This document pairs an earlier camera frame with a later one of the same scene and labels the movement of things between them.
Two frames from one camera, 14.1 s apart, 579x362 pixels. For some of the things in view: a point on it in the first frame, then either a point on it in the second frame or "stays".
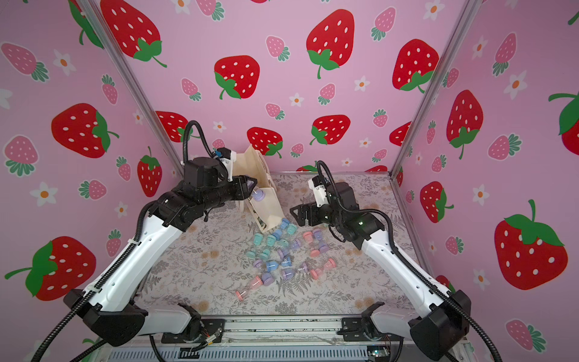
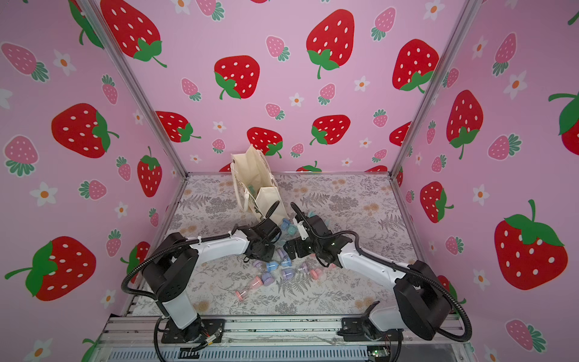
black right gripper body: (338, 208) to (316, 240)
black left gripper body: (222, 194) to (268, 252)
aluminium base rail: (281, 338) stays
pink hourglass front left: (255, 283) stays
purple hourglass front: (268, 278) stays
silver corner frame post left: (119, 56) stays
